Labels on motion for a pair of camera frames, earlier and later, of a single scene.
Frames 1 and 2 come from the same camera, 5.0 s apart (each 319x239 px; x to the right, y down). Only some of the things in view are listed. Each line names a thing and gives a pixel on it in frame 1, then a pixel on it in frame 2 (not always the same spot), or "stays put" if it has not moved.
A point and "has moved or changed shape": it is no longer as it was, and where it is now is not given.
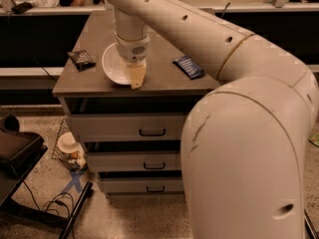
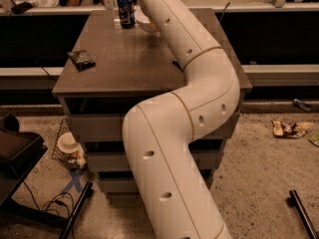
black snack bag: [82, 60] stays put
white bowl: [116, 69] has moved or changed shape
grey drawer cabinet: [133, 138] stays put
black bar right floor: [310, 229] stays put
